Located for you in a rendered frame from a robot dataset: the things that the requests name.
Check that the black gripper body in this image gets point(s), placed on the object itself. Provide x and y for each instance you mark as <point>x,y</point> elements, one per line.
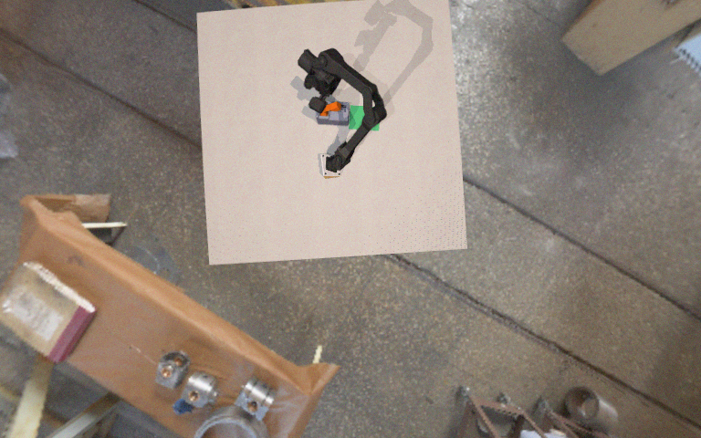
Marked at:
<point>319,104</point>

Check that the orange l-shaped part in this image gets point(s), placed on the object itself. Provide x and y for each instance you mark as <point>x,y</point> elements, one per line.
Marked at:
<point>335,106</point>

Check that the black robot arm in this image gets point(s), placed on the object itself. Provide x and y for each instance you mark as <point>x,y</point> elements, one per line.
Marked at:
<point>320,70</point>

